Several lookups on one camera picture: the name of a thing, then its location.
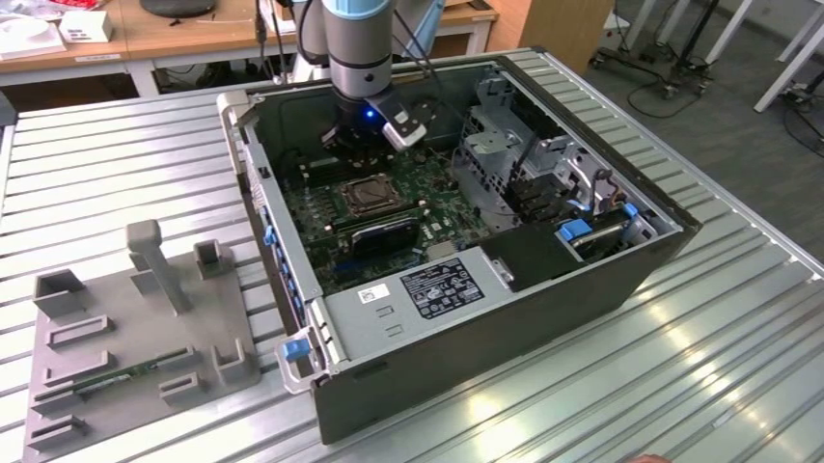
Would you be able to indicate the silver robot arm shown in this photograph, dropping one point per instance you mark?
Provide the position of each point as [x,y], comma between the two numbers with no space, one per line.
[361,58]

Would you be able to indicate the CPU socket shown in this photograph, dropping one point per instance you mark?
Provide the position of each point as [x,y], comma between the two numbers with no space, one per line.
[342,209]

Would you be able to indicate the green RAM stick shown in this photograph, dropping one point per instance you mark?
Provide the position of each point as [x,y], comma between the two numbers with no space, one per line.
[373,219]
[128,372]

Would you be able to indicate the green motherboard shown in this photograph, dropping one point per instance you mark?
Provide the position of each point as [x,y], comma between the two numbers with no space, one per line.
[443,193]

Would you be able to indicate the graphics card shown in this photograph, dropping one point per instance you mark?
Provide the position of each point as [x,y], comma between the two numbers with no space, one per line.
[383,238]

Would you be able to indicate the metal drive cage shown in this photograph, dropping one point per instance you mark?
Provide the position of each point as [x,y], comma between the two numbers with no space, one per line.
[495,144]

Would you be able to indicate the silver finned heatsink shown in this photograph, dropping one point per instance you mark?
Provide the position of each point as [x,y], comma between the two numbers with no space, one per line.
[443,251]

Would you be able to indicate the white power supply sticker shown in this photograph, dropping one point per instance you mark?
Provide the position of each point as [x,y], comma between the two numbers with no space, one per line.
[374,292]

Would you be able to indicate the black power supply label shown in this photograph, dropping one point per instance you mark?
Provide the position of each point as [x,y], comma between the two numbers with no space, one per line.
[442,288]

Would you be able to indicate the wooden desk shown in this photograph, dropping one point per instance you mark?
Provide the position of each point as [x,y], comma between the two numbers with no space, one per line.
[192,29]

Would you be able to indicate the black plastic shroud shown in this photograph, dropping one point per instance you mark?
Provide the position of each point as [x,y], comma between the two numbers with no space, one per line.
[530,258]

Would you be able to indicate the dark round pad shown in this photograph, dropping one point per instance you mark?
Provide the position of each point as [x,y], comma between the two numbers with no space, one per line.
[176,7]

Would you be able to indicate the grey power supply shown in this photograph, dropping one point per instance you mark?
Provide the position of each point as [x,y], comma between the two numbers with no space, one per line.
[361,328]

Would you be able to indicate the wooden cabinet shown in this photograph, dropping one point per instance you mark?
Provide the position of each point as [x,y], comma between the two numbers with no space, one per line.
[566,29]

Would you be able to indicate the blue case latch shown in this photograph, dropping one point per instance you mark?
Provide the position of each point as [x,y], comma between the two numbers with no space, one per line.
[292,349]

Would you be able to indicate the small blue clip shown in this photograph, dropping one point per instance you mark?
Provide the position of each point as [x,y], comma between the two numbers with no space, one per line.
[629,210]

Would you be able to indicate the white cardboard box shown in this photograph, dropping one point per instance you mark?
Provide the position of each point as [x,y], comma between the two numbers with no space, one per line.
[87,24]

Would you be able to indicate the black PC case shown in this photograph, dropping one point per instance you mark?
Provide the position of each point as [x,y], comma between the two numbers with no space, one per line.
[482,362]

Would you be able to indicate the grey parts rack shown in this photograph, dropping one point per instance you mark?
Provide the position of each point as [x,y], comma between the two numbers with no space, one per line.
[128,337]

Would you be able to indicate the white round-lidded box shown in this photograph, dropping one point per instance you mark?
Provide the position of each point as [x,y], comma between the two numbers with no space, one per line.
[25,43]

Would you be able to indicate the black wheeled stand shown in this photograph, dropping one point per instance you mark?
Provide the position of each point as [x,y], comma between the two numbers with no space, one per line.
[692,38]

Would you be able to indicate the white table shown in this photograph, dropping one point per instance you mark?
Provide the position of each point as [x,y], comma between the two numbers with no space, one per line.
[784,67]

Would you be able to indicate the white grey camera box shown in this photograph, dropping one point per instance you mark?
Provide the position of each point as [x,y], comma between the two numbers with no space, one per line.
[405,137]

